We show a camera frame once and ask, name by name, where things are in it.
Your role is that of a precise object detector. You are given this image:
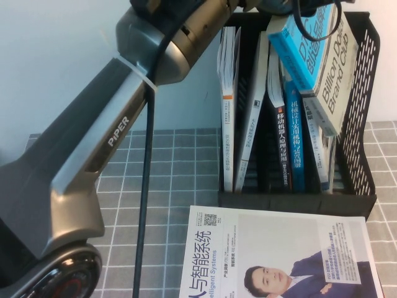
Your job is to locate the white intelligent systems magazine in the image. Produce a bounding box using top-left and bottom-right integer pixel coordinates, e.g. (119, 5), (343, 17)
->
(179, 204), (385, 298)

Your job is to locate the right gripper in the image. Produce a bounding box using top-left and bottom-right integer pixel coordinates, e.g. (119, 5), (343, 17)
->
(228, 0), (314, 16)

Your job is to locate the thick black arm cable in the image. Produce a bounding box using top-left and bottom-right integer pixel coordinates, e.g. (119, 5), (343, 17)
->
(132, 0), (205, 298)

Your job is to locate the grey white thin book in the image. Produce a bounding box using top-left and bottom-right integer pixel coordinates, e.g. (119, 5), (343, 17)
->
(234, 30), (270, 192)

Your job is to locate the white zip tie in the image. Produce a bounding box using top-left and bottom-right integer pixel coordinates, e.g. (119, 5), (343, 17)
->
(111, 52), (159, 93)

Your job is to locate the black spine robotics book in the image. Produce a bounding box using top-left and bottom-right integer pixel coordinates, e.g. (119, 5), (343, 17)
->
(267, 52), (293, 191)

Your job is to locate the white spine car suspension book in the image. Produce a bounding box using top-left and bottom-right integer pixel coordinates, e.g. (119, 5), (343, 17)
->
(305, 102), (334, 191)

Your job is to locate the blue grey Billion Dollar book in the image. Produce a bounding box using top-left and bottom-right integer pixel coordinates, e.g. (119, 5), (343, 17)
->
(267, 6), (360, 137)

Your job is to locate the blue spine mechanical design book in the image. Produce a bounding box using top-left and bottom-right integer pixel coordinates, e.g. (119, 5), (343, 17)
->
(280, 58), (306, 192)

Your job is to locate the black mesh book stand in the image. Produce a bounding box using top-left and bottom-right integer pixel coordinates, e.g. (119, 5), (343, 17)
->
(218, 11), (385, 218)

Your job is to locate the grey checked tablecloth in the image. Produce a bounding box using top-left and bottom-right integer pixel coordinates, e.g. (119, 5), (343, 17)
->
(18, 120), (397, 298)

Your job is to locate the white book orange spine mark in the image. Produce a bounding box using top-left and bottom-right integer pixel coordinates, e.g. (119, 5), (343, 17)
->
(216, 26), (242, 192)

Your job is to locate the thin black camera cable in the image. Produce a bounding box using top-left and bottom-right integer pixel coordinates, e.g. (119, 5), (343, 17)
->
(290, 0), (345, 42)

